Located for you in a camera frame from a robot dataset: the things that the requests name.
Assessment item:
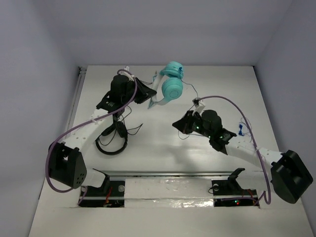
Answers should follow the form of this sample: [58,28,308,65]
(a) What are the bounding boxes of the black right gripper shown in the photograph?
[172,110,213,139]

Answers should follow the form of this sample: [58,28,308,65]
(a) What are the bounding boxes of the blue headphone cable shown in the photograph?
[178,80,257,151]

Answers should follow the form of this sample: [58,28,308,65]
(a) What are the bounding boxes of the teal cat ear headphones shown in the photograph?
[148,61,184,109]

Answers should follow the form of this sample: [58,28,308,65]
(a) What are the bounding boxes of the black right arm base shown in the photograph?
[208,168,260,207]

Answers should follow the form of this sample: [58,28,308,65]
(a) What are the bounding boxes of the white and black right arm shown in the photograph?
[172,110,314,204]

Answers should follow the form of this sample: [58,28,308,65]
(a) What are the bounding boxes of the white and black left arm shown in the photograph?
[45,75,157,193]

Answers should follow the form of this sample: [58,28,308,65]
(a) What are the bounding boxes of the black headphones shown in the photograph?
[95,120,128,156]

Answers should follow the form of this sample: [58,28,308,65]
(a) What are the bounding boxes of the white front cover board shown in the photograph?
[30,186,313,237]

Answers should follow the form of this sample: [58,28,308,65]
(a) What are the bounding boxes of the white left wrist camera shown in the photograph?
[117,65,135,81]

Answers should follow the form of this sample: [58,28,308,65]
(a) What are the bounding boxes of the black headphone cable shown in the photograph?
[98,106,144,147]

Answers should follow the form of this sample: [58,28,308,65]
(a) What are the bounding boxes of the aluminium left rail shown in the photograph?
[71,66,87,116]

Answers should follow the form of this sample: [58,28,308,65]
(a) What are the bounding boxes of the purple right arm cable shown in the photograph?
[197,95,274,205]

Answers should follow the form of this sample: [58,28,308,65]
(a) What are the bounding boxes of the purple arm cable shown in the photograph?
[197,95,274,205]
[45,69,138,205]

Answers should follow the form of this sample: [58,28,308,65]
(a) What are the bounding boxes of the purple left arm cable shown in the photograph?
[45,69,138,205]

